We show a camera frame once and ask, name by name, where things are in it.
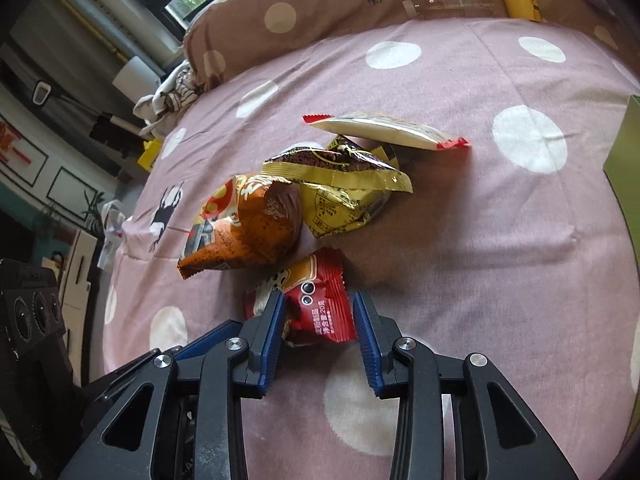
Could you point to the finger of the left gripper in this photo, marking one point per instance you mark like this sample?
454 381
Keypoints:
208 341

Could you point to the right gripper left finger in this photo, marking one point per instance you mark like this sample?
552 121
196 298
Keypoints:
200 399

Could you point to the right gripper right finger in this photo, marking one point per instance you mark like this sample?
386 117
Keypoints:
496 434

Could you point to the red snack bag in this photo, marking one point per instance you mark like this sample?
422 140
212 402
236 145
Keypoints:
317 305

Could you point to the orange snack bag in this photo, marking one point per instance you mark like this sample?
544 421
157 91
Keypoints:
252 220

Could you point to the gold yellow snack bag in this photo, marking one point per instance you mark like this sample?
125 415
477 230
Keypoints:
342 186

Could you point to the white red-edged snack packet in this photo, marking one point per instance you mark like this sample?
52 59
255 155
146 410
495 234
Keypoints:
386 129

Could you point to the white fried chicken bag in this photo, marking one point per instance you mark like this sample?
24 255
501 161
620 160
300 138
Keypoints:
113 219

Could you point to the pink polka dot bedsheet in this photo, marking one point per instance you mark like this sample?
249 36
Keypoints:
513 246

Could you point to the yellow paper bag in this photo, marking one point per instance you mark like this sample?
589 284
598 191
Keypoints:
151 150

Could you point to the striped white cloth pile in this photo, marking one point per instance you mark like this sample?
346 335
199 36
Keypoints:
162 110

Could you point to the green cardboard box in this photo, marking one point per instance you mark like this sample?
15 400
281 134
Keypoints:
622 168

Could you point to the clear plastic bottle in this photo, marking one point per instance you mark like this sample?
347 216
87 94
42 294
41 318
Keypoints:
438 9

